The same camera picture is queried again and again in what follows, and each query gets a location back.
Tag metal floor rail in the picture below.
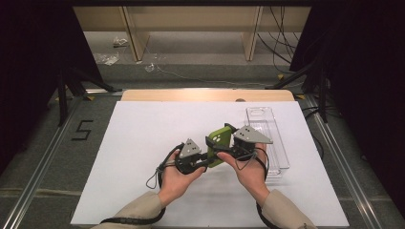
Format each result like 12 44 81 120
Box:
302 94 383 229
0 94 82 229

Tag black metal stand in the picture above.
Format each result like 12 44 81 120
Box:
56 66 124 128
265 56 330 124

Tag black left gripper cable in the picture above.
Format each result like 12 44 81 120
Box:
99 142 186 225

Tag beige wooden shelf unit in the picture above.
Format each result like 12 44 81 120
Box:
73 6 311 62

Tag person's right hand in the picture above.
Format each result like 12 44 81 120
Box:
216 143 270 205

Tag thin white floor cable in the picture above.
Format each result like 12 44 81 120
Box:
144 47 270 88

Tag green clown phone case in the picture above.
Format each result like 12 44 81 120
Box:
206 125 233 169

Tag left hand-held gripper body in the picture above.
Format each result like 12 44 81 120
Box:
174 137 204 176

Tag clear plastic slotted rack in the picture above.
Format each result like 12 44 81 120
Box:
244 106 291 177

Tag person's left hand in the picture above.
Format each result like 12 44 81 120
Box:
158 149 208 208

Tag light wooden table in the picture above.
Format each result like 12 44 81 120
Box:
120 89 295 103

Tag black curtain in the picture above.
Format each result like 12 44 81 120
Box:
288 0 405 219
0 0 105 175

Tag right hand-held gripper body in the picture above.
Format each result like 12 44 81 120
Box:
228 125 274 162

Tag black floor cables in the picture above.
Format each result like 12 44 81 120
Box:
256 6 303 74

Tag grey wrist strap loop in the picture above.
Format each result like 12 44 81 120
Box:
145 167 164 190

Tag black cable beside table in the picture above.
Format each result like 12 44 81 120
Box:
301 106 327 160

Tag thin grey gripper cord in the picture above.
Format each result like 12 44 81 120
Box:
234 152 258 172

